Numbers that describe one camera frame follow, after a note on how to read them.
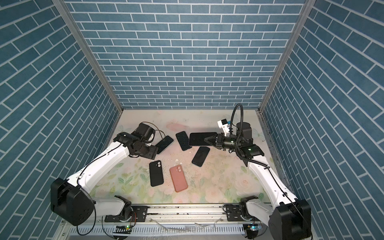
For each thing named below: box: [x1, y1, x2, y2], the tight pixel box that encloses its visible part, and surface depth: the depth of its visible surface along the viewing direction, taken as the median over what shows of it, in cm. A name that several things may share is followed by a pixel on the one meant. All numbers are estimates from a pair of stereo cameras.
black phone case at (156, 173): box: [149, 160, 164, 187], surface depth 89 cm
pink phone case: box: [169, 164, 189, 193], surface depth 88 cm
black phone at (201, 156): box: [191, 146, 210, 167], surface depth 96 cm
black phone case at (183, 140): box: [175, 131, 192, 151], surface depth 105 cm
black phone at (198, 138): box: [189, 132, 218, 146], surface depth 73 cm
